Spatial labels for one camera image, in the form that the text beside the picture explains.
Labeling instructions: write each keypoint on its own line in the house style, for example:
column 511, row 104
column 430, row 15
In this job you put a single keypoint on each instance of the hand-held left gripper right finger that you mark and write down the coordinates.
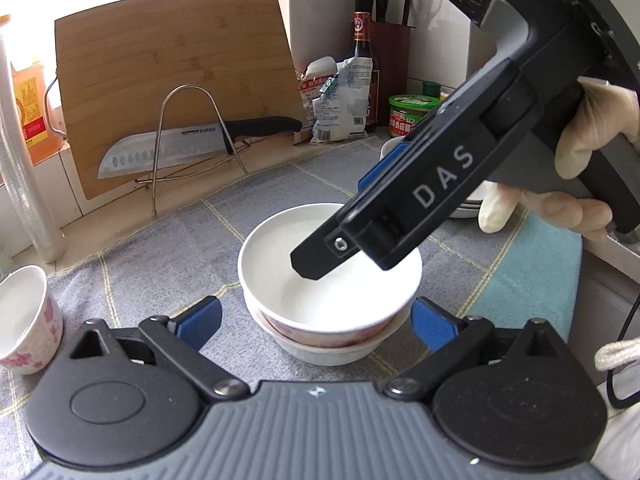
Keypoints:
column 432, row 325

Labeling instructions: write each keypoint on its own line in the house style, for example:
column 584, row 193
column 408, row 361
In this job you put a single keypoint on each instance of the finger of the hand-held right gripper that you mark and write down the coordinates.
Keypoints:
column 320, row 257
column 380, row 170

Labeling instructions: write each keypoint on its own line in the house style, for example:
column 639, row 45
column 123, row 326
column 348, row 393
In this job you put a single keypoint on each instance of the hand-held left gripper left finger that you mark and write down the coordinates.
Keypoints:
column 200, row 320

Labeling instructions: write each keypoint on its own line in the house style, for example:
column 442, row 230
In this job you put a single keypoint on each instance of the white plate with fruit print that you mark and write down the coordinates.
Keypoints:
column 390, row 149

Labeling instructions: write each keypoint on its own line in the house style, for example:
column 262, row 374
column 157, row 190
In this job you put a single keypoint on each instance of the white bowl with pink flowers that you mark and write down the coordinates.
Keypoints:
column 325, row 355
column 350, row 305
column 25, row 310

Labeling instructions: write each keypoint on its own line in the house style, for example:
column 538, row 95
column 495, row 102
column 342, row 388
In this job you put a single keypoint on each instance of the person's right hand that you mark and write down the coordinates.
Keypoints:
column 590, row 125

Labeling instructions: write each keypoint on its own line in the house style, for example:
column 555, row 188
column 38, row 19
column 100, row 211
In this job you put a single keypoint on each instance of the green lidded jar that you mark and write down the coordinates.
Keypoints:
column 407, row 120

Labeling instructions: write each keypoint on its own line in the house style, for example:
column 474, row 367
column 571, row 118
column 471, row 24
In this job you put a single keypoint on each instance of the grey blue checked mat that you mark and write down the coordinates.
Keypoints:
column 175, row 260

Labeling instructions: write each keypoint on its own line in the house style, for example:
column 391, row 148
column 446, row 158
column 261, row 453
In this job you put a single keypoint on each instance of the white blue printed bag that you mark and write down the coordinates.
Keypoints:
column 350, row 110

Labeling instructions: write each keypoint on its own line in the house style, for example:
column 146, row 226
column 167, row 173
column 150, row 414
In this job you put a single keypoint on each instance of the dark red knife block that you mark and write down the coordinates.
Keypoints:
column 392, row 75

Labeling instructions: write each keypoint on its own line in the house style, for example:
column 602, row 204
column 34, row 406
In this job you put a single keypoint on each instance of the green binder clip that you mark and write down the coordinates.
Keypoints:
column 327, row 88

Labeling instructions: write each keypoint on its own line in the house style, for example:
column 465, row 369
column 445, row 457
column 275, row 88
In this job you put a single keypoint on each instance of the red white printed bag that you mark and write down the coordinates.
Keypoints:
column 307, row 95

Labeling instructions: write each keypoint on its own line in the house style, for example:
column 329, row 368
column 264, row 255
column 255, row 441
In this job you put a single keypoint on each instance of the dark soy sauce bottle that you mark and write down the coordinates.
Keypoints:
column 361, row 50

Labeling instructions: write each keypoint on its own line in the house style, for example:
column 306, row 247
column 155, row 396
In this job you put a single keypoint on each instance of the tall plastic wrap roll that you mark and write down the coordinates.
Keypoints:
column 25, row 185

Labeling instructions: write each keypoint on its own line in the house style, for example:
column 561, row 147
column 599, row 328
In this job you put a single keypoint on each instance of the bamboo cutting board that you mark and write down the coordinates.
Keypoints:
column 175, row 50

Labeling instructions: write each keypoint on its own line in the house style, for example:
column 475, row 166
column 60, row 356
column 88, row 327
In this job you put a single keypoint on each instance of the orange cooking oil bottle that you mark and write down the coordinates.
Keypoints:
column 35, row 110

